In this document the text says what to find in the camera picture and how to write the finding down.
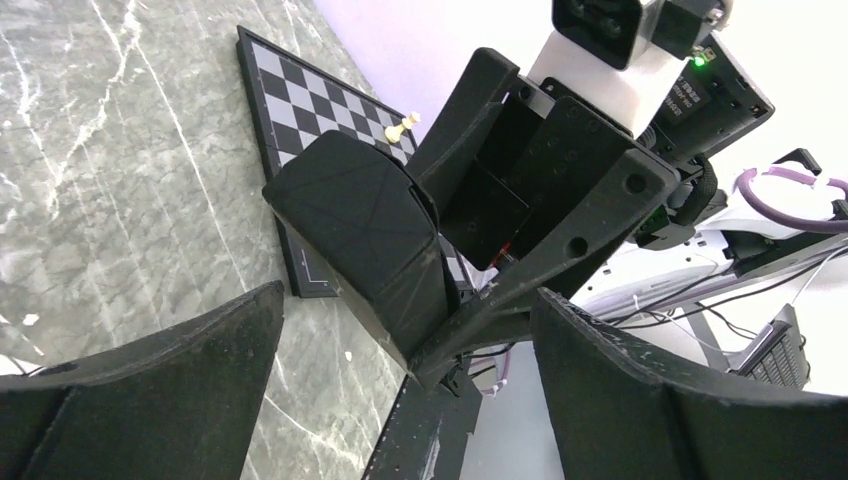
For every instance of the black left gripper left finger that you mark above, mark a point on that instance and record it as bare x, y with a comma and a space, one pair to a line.
180, 403

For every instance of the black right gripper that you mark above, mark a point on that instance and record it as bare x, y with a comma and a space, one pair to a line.
553, 185

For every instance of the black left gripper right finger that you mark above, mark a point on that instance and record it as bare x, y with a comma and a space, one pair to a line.
623, 408

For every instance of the black glasses case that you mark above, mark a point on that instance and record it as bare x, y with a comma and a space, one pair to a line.
378, 234

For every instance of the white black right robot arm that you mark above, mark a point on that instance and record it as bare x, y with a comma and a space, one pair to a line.
700, 240

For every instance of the white chess pawn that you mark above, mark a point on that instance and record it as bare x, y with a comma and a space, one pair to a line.
393, 133

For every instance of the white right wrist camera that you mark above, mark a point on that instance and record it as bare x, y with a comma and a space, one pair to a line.
622, 56

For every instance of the black table front rail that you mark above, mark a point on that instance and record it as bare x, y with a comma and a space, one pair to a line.
426, 433

